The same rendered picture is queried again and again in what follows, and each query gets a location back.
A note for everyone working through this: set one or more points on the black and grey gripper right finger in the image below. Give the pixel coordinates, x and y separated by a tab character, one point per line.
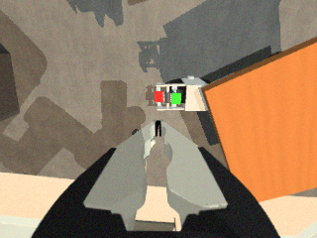
196	182

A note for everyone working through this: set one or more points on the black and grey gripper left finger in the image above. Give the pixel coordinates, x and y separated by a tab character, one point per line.
115	183

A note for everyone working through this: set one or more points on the wheeled wooden dolly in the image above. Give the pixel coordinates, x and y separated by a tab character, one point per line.
265	119

